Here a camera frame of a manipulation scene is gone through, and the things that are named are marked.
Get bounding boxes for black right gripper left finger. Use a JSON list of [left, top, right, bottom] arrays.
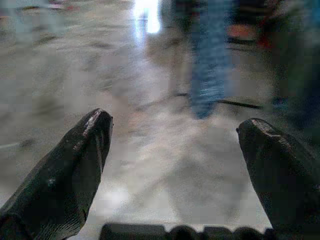
[[0, 108, 113, 240]]

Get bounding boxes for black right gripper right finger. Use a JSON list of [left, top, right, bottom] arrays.
[[236, 119, 320, 240]]

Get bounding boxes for black drying rack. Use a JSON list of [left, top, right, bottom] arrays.
[[172, 0, 320, 131]]

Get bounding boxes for green leather sofa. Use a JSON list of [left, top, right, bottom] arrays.
[[262, 0, 320, 131]]

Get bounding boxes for blue plaid shorts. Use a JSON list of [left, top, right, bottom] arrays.
[[191, 0, 233, 120]]

